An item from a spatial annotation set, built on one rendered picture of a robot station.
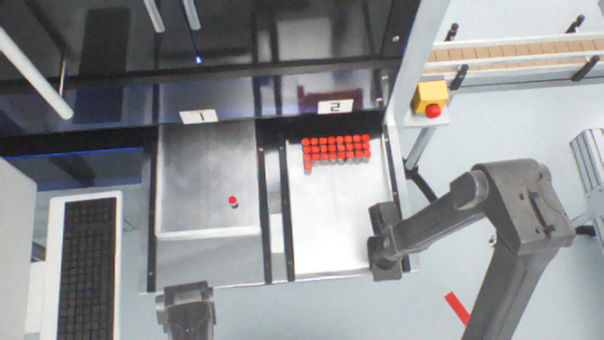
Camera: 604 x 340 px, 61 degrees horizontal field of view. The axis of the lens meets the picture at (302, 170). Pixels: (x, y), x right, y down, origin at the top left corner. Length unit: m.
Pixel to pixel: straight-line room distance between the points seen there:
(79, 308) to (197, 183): 0.42
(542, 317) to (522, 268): 1.68
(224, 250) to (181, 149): 0.31
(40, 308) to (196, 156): 0.55
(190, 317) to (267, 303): 1.42
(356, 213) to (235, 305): 0.98
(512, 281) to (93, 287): 1.05
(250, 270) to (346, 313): 0.93
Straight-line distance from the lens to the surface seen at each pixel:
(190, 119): 1.31
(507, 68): 1.57
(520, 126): 2.62
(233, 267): 1.31
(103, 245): 1.45
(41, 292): 1.52
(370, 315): 2.18
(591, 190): 2.04
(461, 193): 0.71
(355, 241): 1.31
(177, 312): 0.77
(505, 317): 0.76
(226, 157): 1.40
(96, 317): 1.42
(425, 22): 1.07
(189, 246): 1.34
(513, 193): 0.67
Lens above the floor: 2.15
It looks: 68 degrees down
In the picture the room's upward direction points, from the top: straight up
